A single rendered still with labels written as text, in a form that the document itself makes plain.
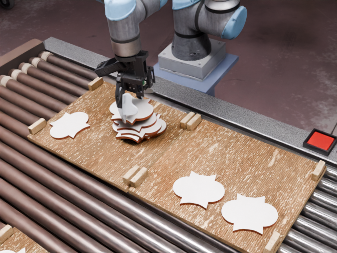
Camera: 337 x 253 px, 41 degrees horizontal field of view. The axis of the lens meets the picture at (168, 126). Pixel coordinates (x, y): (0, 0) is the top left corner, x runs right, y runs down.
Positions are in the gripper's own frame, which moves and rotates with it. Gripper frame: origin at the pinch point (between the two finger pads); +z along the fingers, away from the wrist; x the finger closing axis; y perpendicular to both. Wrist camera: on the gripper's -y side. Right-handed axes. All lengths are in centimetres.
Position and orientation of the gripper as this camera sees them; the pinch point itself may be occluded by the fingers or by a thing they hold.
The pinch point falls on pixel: (131, 109)
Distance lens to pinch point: 132.7
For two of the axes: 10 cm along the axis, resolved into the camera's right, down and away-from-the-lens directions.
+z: 0.8, 7.5, 6.5
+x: 4.2, -6.2, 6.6
